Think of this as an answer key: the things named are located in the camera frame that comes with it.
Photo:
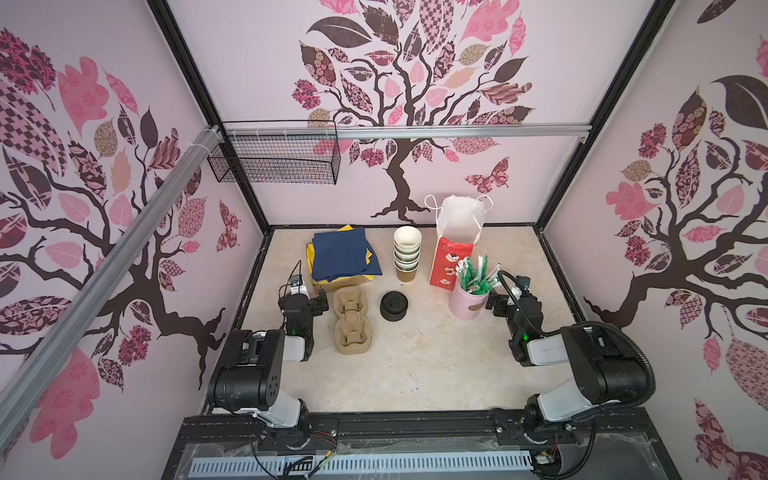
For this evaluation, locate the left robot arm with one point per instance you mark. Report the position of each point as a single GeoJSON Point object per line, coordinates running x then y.
{"type": "Point", "coordinates": [247, 377]}

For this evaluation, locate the white cable duct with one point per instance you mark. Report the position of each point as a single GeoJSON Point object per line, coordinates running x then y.
{"type": "Point", "coordinates": [357, 465]}

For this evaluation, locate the aluminium frame bar back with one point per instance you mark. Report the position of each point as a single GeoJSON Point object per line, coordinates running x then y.
{"type": "Point", "coordinates": [411, 132]}

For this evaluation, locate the red white paper bag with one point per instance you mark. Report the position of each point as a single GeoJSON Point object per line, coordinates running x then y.
{"type": "Point", "coordinates": [459, 223]}

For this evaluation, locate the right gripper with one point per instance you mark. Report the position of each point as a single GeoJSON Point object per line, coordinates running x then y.
{"type": "Point", "coordinates": [503, 302]}

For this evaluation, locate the pink cylinder holder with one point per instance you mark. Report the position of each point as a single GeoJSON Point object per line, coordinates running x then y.
{"type": "Point", "coordinates": [465, 305]}

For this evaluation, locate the green white straw packets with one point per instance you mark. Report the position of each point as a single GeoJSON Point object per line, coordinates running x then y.
{"type": "Point", "coordinates": [477, 277]}

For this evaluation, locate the blue napkin stack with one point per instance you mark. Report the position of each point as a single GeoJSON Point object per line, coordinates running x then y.
{"type": "Point", "coordinates": [342, 255]}

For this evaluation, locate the stack of black lids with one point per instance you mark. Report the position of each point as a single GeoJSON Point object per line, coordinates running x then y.
{"type": "Point", "coordinates": [393, 306]}

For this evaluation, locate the aluminium frame bar left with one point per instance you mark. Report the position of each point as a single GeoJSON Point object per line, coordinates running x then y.
{"type": "Point", "coordinates": [23, 391]}

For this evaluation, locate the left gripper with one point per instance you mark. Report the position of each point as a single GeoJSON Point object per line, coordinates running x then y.
{"type": "Point", "coordinates": [318, 303]}

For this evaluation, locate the aluminium frame bar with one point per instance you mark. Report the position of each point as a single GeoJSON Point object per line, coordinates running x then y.
{"type": "Point", "coordinates": [411, 132]}
{"type": "Point", "coordinates": [23, 391]}

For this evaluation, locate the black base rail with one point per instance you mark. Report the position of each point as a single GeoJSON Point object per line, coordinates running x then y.
{"type": "Point", "coordinates": [621, 444]}

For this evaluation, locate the pulp cup carrier tray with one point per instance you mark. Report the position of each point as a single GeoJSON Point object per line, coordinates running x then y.
{"type": "Point", "coordinates": [352, 331]}

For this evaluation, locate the black wire basket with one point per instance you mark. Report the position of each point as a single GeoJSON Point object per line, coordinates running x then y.
{"type": "Point", "coordinates": [278, 151]}

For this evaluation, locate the cardboard napkin box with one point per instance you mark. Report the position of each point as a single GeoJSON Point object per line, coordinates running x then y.
{"type": "Point", "coordinates": [341, 282]}

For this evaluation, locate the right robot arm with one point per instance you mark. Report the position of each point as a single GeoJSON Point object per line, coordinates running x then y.
{"type": "Point", "coordinates": [608, 369]}

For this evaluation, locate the stack of paper cups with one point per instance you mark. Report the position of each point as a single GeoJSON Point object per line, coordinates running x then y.
{"type": "Point", "coordinates": [407, 241]}

